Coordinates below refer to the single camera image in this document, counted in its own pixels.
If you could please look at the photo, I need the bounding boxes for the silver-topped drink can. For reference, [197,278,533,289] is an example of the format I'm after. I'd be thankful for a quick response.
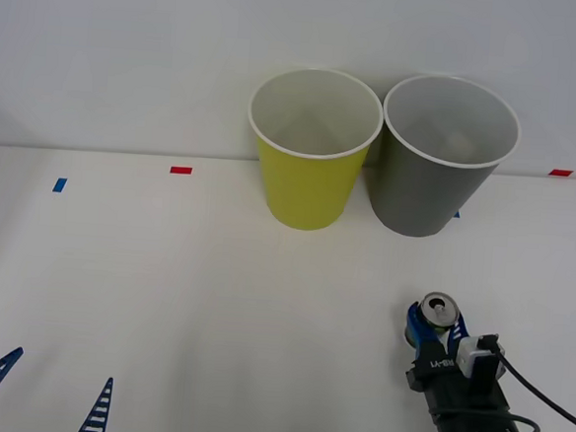
[401,289,464,355]

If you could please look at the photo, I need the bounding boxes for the grey plastic bin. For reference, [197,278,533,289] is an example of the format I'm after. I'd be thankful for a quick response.
[374,71,525,245]

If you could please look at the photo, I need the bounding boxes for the yellow-green plastic bin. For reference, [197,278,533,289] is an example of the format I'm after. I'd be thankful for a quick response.
[240,63,388,236]

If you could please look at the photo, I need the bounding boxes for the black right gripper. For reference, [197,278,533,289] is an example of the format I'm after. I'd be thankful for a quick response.
[399,300,519,419]

